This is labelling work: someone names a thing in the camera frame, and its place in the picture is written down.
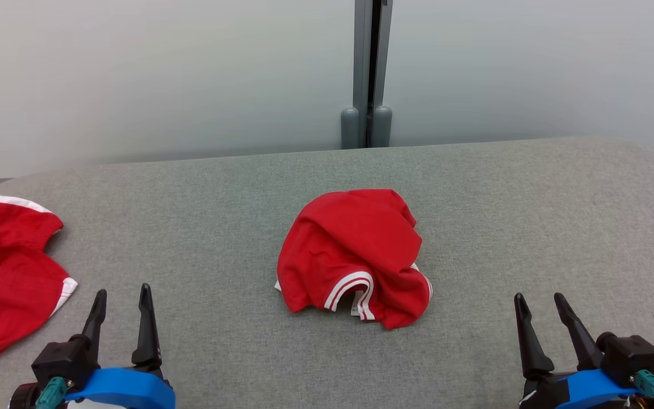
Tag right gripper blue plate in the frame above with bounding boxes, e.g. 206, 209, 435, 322
513, 293, 641, 409

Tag red Bulls basketball jersey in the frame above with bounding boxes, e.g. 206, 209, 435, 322
275, 189, 434, 331

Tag teal right camera cable connector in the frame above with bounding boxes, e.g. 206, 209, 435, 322
631, 369, 654, 408

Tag teal left camera cable connector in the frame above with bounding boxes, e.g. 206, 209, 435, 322
35, 377, 70, 408

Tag teal camera cable connector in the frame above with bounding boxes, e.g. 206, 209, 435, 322
35, 377, 70, 408
631, 369, 654, 408

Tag grey partition post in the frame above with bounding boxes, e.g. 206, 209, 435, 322
353, 0, 394, 148

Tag red shorts with white trim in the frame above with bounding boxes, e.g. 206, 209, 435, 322
0, 194, 78, 377

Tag grey cylindrical post foot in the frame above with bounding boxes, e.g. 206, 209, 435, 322
341, 107, 360, 150
372, 106, 393, 148

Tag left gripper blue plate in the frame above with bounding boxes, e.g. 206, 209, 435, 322
9, 283, 176, 409

